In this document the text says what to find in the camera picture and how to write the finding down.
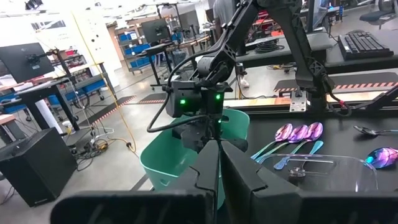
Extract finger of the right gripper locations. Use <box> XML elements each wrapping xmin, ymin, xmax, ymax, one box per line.
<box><xmin>224</xmin><ymin>138</ymin><xmax>249</xmax><ymax>153</ymax></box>

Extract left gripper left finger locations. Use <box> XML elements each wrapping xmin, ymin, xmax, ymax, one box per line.
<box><xmin>50</xmin><ymin>139</ymin><xmax>220</xmax><ymax>224</ymax></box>

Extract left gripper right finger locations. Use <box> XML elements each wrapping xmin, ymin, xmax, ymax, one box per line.
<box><xmin>221</xmin><ymin>141</ymin><xmax>398</xmax><ymax>224</ymax></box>

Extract iridescent purple spoon teal handle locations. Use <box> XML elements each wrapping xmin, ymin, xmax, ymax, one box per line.
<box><xmin>254</xmin><ymin>124</ymin><xmax>309</xmax><ymax>164</ymax></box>
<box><xmin>250</xmin><ymin>123</ymin><xmax>294</xmax><ymax>160</ymax></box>
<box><xmin>273</xmin><ymin>121</ymin><xmax>324</xmax><ymax>170</ymax></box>
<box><xmin>364</xmin><ymin>146</ymin><xmax>398</xmax><ymax>170</ymax></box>

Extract teal plastic bin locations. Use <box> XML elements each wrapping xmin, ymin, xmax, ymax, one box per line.
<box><xmin>139</xmin><ymin>108</ymin><xmax>251</xmax><ymax>210</ymax></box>

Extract clear plastic bin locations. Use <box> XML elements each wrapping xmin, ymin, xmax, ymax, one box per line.
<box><xmin>257</xmin><ymin>153</ymin><xmax>379</xmax><ymax>193</ymax></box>

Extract hazard-striped floor mat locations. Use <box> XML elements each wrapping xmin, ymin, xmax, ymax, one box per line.
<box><xmin>273</xmin><ymin>72</ymin><xmax>398</xmax><ymax>94</ymax></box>
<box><xmin>79</xmin><ymin>95</ymin><xmax>137</xmax><ymax>126</ymax></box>

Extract black standing desk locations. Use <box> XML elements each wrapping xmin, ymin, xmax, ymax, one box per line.
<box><xmin>136</xmin><ymin>35</ymin><xmax>212</xmax><ymax>88</ymax></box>
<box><xmin>0</xmin><ymin>62</ymin><xmax>118</xmax><ymax>133</ymax></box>

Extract black table mat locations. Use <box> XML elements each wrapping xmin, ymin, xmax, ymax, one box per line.
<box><xmin>245</xmin><ymin>114</ymin><xmax>398</xmax><ymax>194</ymax></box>

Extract shelf with blue bins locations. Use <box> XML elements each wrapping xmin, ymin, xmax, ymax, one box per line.
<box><xmin>114</xmin><ymin>26</ymin><xmax>155</xmax><ymax>75</ymax></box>

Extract black monitor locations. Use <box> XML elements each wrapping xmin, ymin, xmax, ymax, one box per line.
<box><xmin>0</xmin><ymin>42</ymin><xmax>56</xmax><ymax>84</ymax></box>
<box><xmin>141</xmin><ymin>17</ymin><xmax>171</xmax><ymax>44</ymax></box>

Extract grey desk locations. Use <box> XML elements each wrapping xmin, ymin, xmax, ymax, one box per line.
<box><xmin>236</xmin><ymin>29</ymin><xmax>398</xmax><ymax>75</ymax></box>

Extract white cylinder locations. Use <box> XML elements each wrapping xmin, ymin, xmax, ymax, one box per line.
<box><xmin>34</xmin><ymin>98</ymin><xmax>64</xmax><ymax>135</ymax></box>

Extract black cabinet box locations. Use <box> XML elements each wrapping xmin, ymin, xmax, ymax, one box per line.
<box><xmin>0</xmin><ymin>126</ymin><xmax>78</xmax><ymax>208</ymax></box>

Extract black keyboard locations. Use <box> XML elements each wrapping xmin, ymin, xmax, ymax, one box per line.
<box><xmin>337</xmin><ymin>30</ymin><xmax>395</xmax><ymax>62</ymax></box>

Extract black office chair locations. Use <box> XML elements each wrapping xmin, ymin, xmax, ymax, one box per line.
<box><xmin>359</xmin><ymin>0</ymin><xmax>398</xmax><ymax>30</ymax></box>

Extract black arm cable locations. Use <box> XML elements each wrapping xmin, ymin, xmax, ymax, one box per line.
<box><xmin>146</xmin><ymin>46</ymin><xmax>231</xmax><ymax>134</ymax></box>

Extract black metal table frame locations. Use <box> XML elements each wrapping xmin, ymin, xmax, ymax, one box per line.
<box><xmin>222</xmin><ymin>104</ymin><xmax>398</xmax><ymax>118</ymax></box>

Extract yellow floor cable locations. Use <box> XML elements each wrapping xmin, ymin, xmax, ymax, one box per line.
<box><xmin>70</xmin><ymin>12</ymin><xmax>138</xmax><ymax>154</ymax></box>

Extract silver arm base bracket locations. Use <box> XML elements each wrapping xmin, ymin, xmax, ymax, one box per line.
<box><xmin>289</xmin><ymin>90</ymin><xmax>308</xmax><ymax>113</ymax></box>

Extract floor cable bundle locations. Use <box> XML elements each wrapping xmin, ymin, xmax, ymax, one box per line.
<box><xmin>266</xmin><ymin>62</ymin><xmax>296</xmax><ymax>74</ymax></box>

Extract tangled floor cables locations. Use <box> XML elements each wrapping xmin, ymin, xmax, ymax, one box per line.
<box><xmin>70</xmin><ymin>124</ymin><xmax>137</xmax><ymax>172</ymax></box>

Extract black cable coil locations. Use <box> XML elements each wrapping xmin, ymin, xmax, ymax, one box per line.
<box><xmin>254</xmin><ymin>39</ymin><xmax>285</xmax><ymax>54</ymax></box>

